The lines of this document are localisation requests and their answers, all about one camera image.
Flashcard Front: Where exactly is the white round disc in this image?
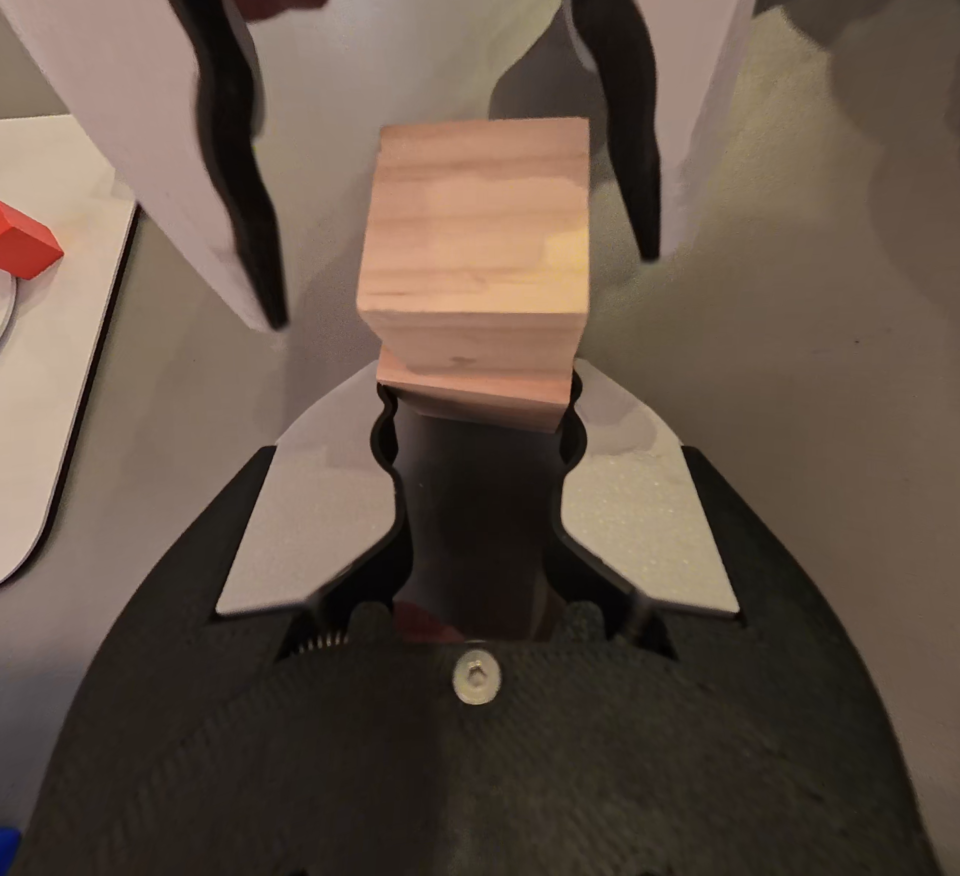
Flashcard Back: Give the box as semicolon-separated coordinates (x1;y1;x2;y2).
0;270;19;361

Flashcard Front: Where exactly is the white board with dark edge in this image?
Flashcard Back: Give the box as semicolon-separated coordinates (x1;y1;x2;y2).
0;114;141;586

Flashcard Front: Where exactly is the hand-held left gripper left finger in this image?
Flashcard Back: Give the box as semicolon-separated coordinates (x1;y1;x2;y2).
216;373;414;641

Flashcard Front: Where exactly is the plain wooden cube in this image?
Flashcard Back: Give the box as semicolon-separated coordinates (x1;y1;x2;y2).
357;117;592;375
375;354;586;436

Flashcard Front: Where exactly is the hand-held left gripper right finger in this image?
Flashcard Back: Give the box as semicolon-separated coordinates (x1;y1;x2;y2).
553;358;742;646

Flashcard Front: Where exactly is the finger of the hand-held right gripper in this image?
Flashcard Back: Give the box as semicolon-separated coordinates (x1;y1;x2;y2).
555;0;774;264
0;0;291;331

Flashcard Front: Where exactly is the red wooden block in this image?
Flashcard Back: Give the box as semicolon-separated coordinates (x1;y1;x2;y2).
0;199;66;282

